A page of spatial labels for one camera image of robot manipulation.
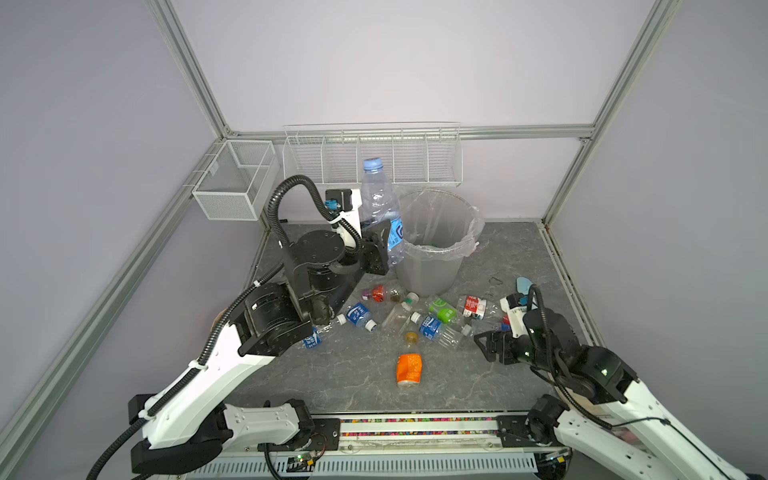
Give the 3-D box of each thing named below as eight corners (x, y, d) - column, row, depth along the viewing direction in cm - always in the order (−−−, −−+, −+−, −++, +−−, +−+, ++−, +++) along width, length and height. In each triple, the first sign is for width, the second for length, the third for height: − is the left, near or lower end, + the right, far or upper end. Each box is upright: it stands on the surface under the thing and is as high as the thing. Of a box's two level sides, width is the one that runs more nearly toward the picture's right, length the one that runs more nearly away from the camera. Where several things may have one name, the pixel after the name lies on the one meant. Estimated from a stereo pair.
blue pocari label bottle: (406, 329, 93) (407, 322, 89) (414, 316, 96) (415, 308, 92) (455, 356, 88) (458, 349, 84) (462, 341, 91) (465, 333, 86)
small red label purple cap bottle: (363, 302, 99) (362, 296, 96) (364, 289, 102) (363, 284, 99) (403, 302, 99) (403, 296, 96) (403, 289, 102) (403, 284, 99)
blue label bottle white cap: (362, 340, 91) (360, 332, 87) (347, 317, 96) (345, 310, 91) (379, 328, 93) (378, 321, 89) (363, 307, 98) (362, 299, 94)
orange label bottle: (396, 387, 82) (396, 383, 79) (396, 337, 92) (396, 331, 88) (422, 387, 82) (423, 383, 79) (420, 337, 92) (421, 331, 88)
